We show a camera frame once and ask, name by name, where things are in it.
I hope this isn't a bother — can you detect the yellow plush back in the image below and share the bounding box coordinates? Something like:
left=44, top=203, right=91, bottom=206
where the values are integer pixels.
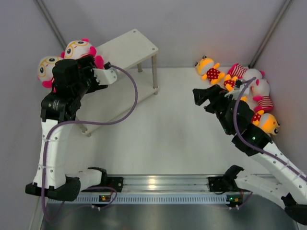
left=194, top=55, right=225, bottom=85

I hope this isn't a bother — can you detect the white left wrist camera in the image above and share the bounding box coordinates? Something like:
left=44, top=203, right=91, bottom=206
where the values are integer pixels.
left=92, top=62, right=118, bottom=85

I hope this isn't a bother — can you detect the pink panda plush face-down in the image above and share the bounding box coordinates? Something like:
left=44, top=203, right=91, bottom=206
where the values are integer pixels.
left=227, top=63, right=265, bottom=86

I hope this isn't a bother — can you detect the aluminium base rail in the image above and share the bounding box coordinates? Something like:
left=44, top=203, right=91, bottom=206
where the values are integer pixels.
left=104, top=174, right=240, bottom=194

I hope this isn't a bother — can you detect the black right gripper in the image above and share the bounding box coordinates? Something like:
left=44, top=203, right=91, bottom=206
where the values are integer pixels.
left=193, top=84, right=239, bottom=135

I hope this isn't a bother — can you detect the corner metal profile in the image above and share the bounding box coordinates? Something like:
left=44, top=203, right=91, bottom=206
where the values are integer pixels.
left=248, top=0, right=294, bottom=68
left=33, top=0, right=67, bottom=55

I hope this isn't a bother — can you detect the left corner metal profile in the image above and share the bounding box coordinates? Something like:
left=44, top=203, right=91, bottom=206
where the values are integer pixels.
left=33, top=0, right=67, bottom=55

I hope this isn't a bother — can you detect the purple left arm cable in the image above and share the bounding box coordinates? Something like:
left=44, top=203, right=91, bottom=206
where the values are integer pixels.
left=40, top=62, right=139, bottom=222

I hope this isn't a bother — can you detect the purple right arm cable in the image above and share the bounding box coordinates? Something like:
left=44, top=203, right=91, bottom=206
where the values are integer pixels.
left=234, top=76, right=307, bottom=211

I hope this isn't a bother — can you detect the grey slotted cable duct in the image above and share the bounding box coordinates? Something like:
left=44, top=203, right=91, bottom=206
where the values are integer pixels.
left=47, top=193, right=228, bottom=205

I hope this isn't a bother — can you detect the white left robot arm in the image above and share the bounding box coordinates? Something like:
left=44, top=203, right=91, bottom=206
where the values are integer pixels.
left=25, top=55, right=107, bottom=201

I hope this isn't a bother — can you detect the yellow plush front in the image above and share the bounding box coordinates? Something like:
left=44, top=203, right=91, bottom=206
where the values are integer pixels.
left=251, top=110, right=280, bottom=135

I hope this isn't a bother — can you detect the pink panda plush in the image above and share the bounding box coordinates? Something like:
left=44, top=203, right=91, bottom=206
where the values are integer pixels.
left=248, top=79, right=274, bottom=112
left=60, top=38, right=104, bottom=69
left=37, top=56, right=63, bottom=89

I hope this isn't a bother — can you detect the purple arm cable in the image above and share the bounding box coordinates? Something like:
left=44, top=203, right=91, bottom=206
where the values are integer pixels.
left=234, top=76, right=307, bottom=211
left=40, top=62, right=139, bottom=222

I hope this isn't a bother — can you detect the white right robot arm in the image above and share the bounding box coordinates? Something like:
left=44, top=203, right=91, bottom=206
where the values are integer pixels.
left=192, top=85, right=307, bottom=225

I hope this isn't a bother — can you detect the white two-tier shelf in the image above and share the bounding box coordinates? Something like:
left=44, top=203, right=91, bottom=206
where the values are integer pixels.
left=76, top=29, right=158, bottom=123

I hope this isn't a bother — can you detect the yellow plush middle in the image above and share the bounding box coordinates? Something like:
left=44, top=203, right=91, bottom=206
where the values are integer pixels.
left=224, top=74, right=247, bottom=102

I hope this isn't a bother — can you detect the right corner metal profile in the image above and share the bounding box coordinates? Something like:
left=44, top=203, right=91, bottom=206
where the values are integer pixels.
left=248, top=0, right=294, bottom=68

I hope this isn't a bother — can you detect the yellow plush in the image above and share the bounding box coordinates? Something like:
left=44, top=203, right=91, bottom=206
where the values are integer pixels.
left=224, top=74, right=247, bottom=102
left=194, top=55, right=225, bottom=85
left=251, top=110, right=280, bottom=135

